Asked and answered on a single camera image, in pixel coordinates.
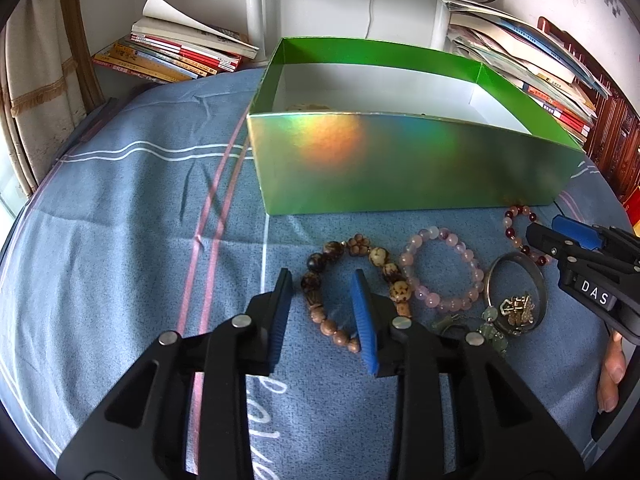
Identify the blue striped bed sheet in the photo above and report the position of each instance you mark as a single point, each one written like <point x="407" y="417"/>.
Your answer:
<point x="125" y="210"/>

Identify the carved wooden headboard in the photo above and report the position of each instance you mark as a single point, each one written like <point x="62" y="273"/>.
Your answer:
<point x="620" y="135"/>

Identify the shiny green cardboard box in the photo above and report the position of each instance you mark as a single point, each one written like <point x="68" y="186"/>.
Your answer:
<point x="400" y="170"/>

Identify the small green pendant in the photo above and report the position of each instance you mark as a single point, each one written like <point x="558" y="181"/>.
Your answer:
<point x="447" y="322"/>

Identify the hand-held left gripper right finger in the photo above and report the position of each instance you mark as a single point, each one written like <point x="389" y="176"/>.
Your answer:
<point x="362" y="320"/>

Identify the beige curtain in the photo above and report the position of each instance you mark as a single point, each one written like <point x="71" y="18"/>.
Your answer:
<point x="40" y="60"/>

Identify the pile of books and magazines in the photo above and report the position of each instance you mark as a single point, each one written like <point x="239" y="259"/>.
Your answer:
<point x="530" y="60"/>

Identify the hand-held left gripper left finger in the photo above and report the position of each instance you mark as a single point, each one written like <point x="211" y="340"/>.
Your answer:
<point x="281" y="310"/>

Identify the stack of books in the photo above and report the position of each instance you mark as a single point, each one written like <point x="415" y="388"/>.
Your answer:
<point x="175" y="55"/>

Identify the window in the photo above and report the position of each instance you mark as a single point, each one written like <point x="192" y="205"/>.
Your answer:
<point x="10" y="180"/>

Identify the white adjustable desk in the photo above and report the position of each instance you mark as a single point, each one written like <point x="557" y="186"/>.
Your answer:
<point x="260" y="10"/>

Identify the person's right hand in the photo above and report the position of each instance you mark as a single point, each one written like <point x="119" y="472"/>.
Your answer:
<point x="612" y="370"/>

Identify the gold charm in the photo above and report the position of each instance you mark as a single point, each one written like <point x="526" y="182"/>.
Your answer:
<point x="517" y="310"/>

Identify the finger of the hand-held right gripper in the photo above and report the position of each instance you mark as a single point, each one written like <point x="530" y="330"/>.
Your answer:
<point x="550" y="242"/>
<point x="580" y="235"/>

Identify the silver bangle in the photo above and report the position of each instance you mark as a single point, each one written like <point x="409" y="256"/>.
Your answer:
<point x="505" y="260"/>

